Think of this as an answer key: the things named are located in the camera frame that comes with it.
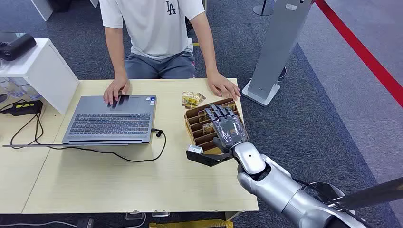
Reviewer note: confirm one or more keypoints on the person's left hand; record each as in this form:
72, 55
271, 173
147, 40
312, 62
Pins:
222, 85

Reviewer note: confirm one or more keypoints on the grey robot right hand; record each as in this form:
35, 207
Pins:
230, 132

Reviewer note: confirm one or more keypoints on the person's right hand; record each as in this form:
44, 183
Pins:
115, 89

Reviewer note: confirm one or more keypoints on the person's left forearm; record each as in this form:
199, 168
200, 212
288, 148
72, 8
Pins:
205, 47

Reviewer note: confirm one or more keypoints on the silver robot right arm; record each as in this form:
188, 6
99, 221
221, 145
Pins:
277, 188

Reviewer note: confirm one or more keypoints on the person's right forearm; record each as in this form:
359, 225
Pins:
116, 53

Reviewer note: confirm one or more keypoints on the cardboard card holder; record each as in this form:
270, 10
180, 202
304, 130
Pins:
196, 133

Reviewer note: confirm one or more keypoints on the person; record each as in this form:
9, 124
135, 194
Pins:
157, 28

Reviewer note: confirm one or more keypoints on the grey laptop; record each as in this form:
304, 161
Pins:
110, 124

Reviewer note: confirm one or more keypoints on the grey kiosk pillar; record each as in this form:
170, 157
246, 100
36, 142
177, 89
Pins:
277, 47

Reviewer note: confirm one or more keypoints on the white box stand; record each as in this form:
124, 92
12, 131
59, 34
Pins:
44, 72

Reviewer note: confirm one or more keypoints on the round pole stand base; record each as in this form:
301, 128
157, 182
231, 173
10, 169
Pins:
262, 11

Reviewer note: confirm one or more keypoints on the clear plastic bottle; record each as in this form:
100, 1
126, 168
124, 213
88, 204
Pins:
26, 89

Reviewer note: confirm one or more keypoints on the black power adapter yellow label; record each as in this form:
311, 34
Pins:
23, 107

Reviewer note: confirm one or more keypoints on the yellow floor tape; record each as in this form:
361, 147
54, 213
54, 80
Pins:
189, 224

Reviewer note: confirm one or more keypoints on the black handheld device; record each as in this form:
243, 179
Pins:
17, 47

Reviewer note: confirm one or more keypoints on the closed steel floor outlet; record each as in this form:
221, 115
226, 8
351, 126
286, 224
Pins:
160, 214

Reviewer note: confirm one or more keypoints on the white cabinet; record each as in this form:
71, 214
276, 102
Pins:
42, 8

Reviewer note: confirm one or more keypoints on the steel floor outlet with plug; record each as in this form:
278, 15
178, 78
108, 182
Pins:
134, 216

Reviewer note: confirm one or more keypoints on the dark grey bar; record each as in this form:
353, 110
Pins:
374, 192

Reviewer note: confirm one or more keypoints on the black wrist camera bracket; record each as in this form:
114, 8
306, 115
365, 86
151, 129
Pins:
206, 159

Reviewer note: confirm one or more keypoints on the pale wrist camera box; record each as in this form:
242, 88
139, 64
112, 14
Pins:
195, 149

